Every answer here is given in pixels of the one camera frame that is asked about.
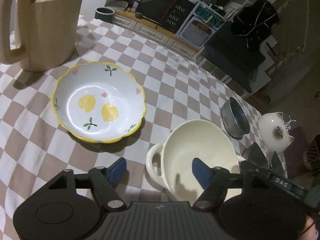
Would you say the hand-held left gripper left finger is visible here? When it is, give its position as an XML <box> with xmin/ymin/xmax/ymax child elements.
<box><xmin>48</xmin><ymin>157</ymin><xmax>127</xmax><ymax>211</ymax></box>

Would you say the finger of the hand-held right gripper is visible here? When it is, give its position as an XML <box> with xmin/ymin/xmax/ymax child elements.
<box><xmin>271</xmin><ymin>151</ymin><xmax>284</xmax><ymax>175</ymax></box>
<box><xmin>239</xmin><ymin>142</ymin><xmax>270</xmax><ymax>172</ymax></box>

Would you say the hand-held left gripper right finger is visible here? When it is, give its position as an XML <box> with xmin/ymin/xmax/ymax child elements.
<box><xmin>192</xmin><ymin>157</ymin><xmax>271</xmax><ymax>210</ymax></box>

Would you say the cream bowl with handles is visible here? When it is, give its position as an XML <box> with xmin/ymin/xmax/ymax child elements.
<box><xmin>146</xmin><ymin>119</ymin><xmax>247</xmax><ymax>202</ymax></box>

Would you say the purple floor mat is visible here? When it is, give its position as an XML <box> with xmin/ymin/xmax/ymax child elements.
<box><xmin>284</xmin><ymin>127</ymin><xmax>311</xmax><ymax>178</ymax></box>

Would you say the white cat shaped jar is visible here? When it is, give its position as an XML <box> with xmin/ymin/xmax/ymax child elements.
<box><xmin>257</xmin><ymin>112</ymin><xmax>294</xmax><ymax>153</ymax></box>

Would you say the dark patterned basket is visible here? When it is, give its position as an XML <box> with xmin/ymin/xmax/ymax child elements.
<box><xmin>302</xmin><ymin>140</ymin><xmax>320</xmax><ymax>171</ymax></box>

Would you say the silver metal ornament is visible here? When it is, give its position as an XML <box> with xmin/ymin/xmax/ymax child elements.
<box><xmin>284</xmin><ymin>116</ymin><xmax>297</xmax><ymax>131</ymax></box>

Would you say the white lemon print bowl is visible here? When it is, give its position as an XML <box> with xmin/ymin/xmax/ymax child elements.
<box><xmin>51</xmin><ymin>61</ymin><xmax>146</xmax><ymax>144</ymax></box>

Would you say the checkered tablecloth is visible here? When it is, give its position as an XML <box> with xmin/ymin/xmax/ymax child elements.
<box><xmin>0</xmin><ymin>13</ymin><xmax>288</xmax><ymax>240</ymax></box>

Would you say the black garment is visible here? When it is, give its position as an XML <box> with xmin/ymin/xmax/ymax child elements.
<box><xmin>230</xmin><ymin>0</ymin><xmax>280</xmax><ymax>51</ymax></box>

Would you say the toy oven print panel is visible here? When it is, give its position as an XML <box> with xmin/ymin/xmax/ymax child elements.
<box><xmin>175</xmin><ymin>1</ymin><xmax>224</xmax><ymax>49</ymax></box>

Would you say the white low drawer cabinet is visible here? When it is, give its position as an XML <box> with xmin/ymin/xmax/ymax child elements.
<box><xmin>105</xmin><ymin>12</ymin><xmax>203</xmax><ymax>61</ymax></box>

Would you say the beige kettle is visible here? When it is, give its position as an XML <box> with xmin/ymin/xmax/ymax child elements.
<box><xmin>0</xmin><ymin>0</ymin><xmax>84</xmax><ymax>72</ymax></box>

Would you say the dark grey trash bin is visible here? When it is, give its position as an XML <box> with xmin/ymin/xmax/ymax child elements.
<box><xmin>95</xmin><ymin>7</ymin><xmax>116</xmax><ymax>24</ymax></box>

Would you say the black letter board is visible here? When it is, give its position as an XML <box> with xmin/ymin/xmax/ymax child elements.
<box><xmin>156</xmin><ymin>0</ymin><xmax>196</xmax><ymax>32</ymax></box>

